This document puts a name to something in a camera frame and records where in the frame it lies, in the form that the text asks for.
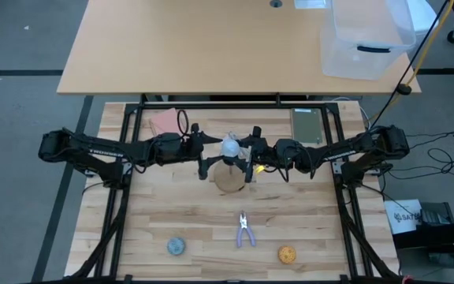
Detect wooden base table lamp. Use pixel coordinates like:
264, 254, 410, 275
212, 155, 248, 195

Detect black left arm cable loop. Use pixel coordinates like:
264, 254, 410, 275
177, 109, 190, 136

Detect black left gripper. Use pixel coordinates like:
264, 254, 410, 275
182, 123, 230, 181

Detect grey-blue round scrubber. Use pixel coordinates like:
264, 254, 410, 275
166, 237, 187, 256

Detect black equipment cart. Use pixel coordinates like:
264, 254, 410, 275
392, 201, 454, 284

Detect yellow cable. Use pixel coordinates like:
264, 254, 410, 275
368, 0, 454, 123

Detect long black cable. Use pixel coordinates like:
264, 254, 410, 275
367, 0, 451, 135

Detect small white box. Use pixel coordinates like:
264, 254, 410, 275
293, 0, 328, 9

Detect purple handled pliers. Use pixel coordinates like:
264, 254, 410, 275
235, 211, 258, 249

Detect white lightbulb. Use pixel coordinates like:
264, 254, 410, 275
219, 137, 241, 159

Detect tan wooden desk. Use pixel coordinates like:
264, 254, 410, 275
56, 0, 422, 95

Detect orange round cookie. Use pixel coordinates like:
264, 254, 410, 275
277, 245, 297, 265

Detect black aluminium table frame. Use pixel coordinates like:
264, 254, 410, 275
67, 93, 400, 284

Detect black floor cables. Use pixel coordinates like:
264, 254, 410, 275
384, 132, 454, 182

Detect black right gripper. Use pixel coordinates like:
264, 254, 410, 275
229, 126, 277, 183

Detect white printed cardboard box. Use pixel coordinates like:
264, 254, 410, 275
383, 199, 424, 236

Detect clear plastic storage bin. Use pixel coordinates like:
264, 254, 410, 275
319, 0, 417, 81

